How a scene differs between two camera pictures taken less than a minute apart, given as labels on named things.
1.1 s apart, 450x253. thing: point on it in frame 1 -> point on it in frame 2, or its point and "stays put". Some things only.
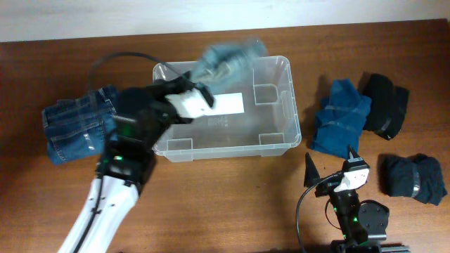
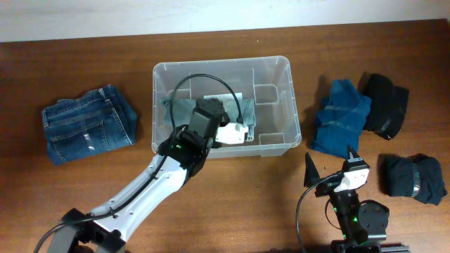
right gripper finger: [311, 171] stays put
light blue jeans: [225, 62] -> [178, 112]
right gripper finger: [351, 153] stays put
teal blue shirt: [340, 119] stays put
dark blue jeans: [79, 128] stays put
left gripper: [167, 86] -> [215, 142]
